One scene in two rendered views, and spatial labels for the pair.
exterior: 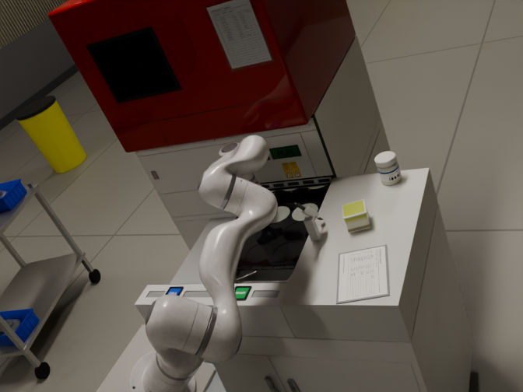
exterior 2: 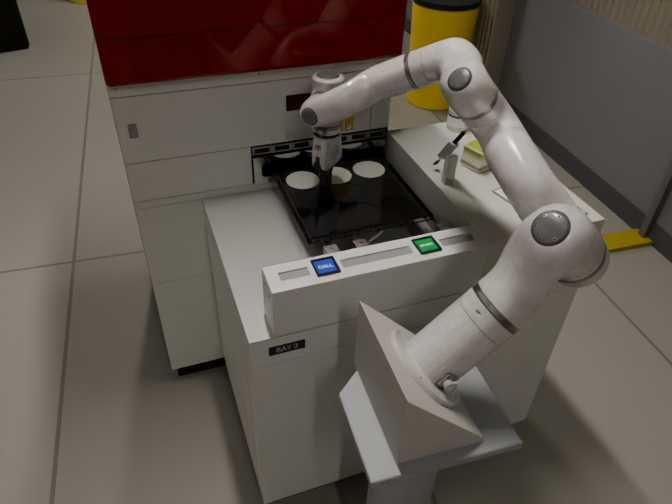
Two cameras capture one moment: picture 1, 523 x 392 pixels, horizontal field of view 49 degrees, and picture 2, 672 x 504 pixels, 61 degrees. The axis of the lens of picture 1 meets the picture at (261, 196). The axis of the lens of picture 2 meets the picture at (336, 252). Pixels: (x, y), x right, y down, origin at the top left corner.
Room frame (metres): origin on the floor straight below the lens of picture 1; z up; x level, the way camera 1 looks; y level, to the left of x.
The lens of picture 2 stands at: (0.96, 1.21, 1.82)
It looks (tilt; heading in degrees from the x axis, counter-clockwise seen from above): 39 degrees down; 305
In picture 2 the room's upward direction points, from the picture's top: 2 degrees clockwise
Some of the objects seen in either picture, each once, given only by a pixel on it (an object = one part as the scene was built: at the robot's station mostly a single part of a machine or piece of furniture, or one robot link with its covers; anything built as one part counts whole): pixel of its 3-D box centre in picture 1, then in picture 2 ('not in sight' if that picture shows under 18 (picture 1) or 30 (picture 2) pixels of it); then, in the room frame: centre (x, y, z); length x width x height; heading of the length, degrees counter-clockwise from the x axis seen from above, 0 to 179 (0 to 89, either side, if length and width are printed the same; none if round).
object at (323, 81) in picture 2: (235, 163); (326, 98); (1.82, 0.04, 1.17); 0.09 x 0.08 x 0.13; 103
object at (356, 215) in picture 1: (356, 216); (479, 155); (1.48, -0.25, 1.00); 0.07 x 0.07 x 0.07; 74
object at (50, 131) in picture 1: (53, 135); not in sight; (5.79, 1.68, 0.35); 0.43 x 0.43 x 0.69
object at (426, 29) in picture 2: not in sight; (439, 50); (2.76, -2.59, 0.37); 0.48 x 0.47 x 0.75; 143
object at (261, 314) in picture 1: (215, 309); (376, 278); (1.48, 0.29, 0.89); 0.55 x 0.09 x 0.14; 56
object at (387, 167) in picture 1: (387, 168); (459, 114); (1.64, -0.43, 1.01); 0.07 x 0.07 x 0.10
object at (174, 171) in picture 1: (234, 175); (263, 129); (2.04, 0.06, 1.02); 0.81 x 0.03 x 0.40; 56
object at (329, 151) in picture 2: not in sight; (326, 145); (1.83, 0.03, 1.03); 0.10 x 0.07 x 0.11; 97
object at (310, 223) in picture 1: (311, 219); (447, 159); (1.52, -0.11, 1.03); 0.06 x 0.04 x 0.13; 146
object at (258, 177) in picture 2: (284, 198); (320, 160); (1.93, -0.08, 0.89); 0.44 x 0.02 x 0.10; 56
